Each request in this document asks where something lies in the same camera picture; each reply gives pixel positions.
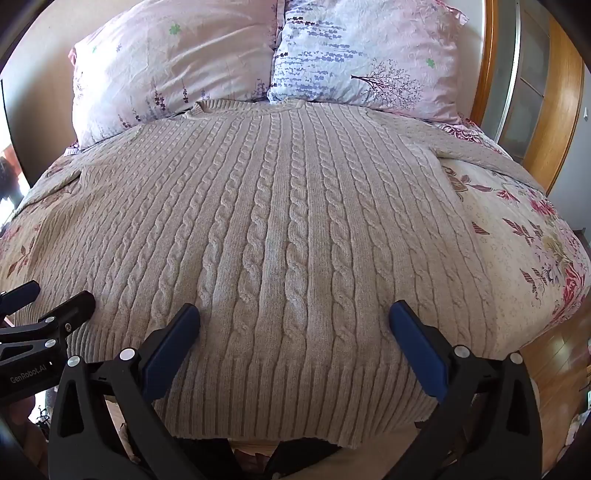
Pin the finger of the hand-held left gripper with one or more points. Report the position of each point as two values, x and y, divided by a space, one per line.
21 294
69 314

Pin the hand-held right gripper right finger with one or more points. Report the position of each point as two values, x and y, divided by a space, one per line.
418 350

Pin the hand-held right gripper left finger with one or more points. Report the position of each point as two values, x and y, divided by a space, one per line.
173 341

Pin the floral bed sheet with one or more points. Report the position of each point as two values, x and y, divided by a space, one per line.
508 230

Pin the pink floral pillow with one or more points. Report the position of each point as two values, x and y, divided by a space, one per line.
171 64

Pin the wooden wardrobe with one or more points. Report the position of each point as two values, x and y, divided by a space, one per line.
565 92

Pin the pink pillow with tree print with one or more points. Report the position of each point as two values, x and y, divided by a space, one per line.
369 50

